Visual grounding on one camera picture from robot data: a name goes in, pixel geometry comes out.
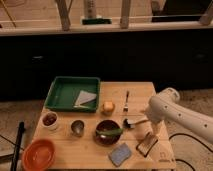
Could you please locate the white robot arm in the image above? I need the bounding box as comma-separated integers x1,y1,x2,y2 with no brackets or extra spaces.
146,87,213,144

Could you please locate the small metal cup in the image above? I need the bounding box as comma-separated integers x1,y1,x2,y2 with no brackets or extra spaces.
71,120,84,137

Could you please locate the yellow round food item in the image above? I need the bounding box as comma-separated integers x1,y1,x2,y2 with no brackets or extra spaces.
103,101,115,115

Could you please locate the white folded cloth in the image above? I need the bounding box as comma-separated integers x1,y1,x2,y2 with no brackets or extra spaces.
74,90,97,108

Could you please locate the metal fork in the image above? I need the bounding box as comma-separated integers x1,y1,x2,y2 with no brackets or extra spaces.
123,91,129,112

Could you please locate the green plastic tray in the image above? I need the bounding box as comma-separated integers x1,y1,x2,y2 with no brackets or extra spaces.
45,76,100,112

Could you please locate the green vegetable piece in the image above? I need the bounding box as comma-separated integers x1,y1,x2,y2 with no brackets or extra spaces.
96,128,123,136

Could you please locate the dark brown bowl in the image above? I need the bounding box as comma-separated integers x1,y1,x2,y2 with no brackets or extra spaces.
95,120,123,146

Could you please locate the small white bowl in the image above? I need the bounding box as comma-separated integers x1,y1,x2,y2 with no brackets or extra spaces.
42,112,58,130

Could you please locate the blue sponge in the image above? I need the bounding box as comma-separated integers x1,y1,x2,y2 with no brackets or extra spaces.
108,143,132,167

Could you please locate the green base wooden stand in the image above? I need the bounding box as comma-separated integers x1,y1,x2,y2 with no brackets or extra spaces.
82,0,112,25

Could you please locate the black pole stand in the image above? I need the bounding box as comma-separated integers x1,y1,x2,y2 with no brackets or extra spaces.
10,121,25,171

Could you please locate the orange plastic bowl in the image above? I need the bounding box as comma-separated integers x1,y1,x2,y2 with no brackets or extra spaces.
21,139,56,171

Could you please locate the black cable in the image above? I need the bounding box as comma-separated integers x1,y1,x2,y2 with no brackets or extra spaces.
168,132,213,171

